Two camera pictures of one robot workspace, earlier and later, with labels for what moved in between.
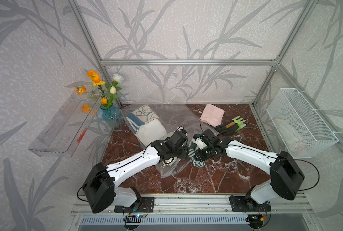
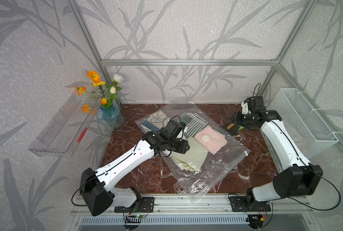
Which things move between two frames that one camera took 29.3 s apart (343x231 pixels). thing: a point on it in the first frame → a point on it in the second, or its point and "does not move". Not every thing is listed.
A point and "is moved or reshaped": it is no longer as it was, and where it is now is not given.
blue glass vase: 112,116 does not move
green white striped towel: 192,153 → 194,122
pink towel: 212,115 is moved or reshaped
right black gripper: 199,156 → 236,118
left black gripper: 185,151 → 183,147
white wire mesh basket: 304,133 does not move
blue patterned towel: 142,115 → 156,121
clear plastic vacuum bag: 170,127 is moved or reshaped
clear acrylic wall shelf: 61,137 does not move
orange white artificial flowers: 108,90 does not move
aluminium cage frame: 104,63 does not move
